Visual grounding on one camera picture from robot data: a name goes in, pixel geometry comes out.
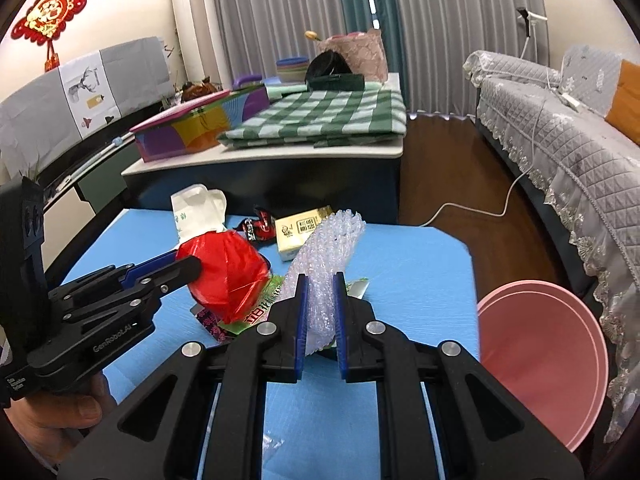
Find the pink plastic basin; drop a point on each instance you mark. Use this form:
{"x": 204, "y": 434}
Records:
{"x": 540, "y": 360}

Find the mint green folded cloth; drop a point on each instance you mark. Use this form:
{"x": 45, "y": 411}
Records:
{"x": 285, "y": 89}

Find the white floor lamp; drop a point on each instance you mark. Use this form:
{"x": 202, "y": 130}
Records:
{"x": 527, "y": 20}

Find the grey printed dust cover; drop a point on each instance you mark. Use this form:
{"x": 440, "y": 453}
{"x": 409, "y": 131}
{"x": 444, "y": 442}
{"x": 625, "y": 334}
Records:
{"x": 130, "y": 70}

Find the black red snack wrapper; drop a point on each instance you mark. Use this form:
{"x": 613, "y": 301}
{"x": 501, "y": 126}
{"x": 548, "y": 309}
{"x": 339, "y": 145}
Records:
{"x": 255, "y": 227}

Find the clear bubble wrap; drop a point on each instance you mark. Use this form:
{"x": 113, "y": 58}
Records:
{"x": 325, "y": 250}

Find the teal curtain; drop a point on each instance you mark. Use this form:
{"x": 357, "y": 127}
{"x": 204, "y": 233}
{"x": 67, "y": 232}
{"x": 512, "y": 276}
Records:
{"x": 385, "y": 20}

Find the blue table cover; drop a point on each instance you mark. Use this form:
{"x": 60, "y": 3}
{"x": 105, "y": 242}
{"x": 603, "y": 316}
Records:
{"x": 415, "y": 285}

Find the white power strip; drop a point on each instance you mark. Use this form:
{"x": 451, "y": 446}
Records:
{"x": 571, "y": 99}

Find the stack of coloured bowls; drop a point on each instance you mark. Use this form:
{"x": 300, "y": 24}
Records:
{"x": 291, "y": 67}

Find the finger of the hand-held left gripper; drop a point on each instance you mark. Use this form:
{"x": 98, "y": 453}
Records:
{"x": 175, "y": 275}
{"x": 145, "y": 269}

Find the small yellow carton box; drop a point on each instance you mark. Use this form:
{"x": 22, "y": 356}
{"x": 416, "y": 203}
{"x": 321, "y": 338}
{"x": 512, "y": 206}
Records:
{"x": 297, "y": 232}

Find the small yellow brown ornament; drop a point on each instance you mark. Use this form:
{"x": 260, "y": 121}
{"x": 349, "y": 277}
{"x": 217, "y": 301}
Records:
{"x": 312, "y": 35}

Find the white packet green print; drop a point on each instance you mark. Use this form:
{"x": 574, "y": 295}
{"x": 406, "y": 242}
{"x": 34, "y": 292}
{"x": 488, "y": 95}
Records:
{"x": 195, "y": 210}

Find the person's left hand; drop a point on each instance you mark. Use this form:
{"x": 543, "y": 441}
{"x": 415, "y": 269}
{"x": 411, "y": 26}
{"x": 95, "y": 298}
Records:
{"x": 65, "y": 422}

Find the small silver green wrapper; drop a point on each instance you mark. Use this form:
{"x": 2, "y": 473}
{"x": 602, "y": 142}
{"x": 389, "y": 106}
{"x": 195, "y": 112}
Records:
{"x": 357, "y": 287}

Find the white top coffee table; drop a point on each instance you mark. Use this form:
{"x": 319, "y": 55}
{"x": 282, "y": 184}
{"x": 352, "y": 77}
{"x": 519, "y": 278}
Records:
{"x": 260, "y": 180}

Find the grey curtain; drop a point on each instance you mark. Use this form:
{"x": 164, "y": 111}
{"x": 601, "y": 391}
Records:
{"x": 270, "y": 10}
{"x": 460, "y": 15}

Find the green checked cloth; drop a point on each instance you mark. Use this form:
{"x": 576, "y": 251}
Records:
{"x": 325, "y": 115}

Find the green snack wrapper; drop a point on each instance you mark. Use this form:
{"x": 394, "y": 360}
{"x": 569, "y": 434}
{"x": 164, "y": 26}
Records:
{"x": 261, "y": 305}

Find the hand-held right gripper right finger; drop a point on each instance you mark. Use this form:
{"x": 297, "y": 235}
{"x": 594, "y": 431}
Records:
{"x": 341, "y": 330}

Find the red knot wall decoration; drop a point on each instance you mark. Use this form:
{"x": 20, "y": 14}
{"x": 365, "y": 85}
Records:
{"x": 47, "y": 12}

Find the white tower air conditioner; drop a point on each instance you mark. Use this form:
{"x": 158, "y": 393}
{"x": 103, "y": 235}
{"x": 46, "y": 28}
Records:
{"x": 197, "y": 30}

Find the pink purple wrapper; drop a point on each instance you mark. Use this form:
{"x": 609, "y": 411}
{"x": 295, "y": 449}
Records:
{"x": 210, "y": 325}

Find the colourful box pink lid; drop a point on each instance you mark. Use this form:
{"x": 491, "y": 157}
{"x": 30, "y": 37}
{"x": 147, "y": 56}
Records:
{"x": 185, "y": 132}

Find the dark cabinet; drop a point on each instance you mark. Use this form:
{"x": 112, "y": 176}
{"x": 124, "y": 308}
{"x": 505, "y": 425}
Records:
{"x": 95, "y": 185}

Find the orange cushion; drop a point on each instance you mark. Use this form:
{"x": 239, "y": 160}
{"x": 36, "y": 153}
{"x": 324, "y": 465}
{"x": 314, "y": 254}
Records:
{"x": 627, "y": 100}

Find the pink lace basket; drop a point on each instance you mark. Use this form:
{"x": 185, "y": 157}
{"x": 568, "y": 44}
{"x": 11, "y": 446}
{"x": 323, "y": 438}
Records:
{"x": 365, "y": 55}

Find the white rod blue tip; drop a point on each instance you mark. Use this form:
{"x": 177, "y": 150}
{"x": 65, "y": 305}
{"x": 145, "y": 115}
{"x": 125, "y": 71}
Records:
{"x": 100, "y": 152}

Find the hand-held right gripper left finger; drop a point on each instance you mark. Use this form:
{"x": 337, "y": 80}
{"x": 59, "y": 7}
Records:
{"x": 301, "y": 330}

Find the red plastic bag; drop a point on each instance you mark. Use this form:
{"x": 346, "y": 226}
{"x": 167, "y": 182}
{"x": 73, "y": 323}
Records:
{"x": 225, "y": 275}

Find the grey quilted sofa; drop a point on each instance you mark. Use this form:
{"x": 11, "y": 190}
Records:
{"x": 565, "y": 160}

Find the purple plastic container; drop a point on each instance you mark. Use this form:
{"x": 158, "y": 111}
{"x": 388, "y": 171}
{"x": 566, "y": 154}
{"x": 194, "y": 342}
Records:
{"x": 245, "y": 80}

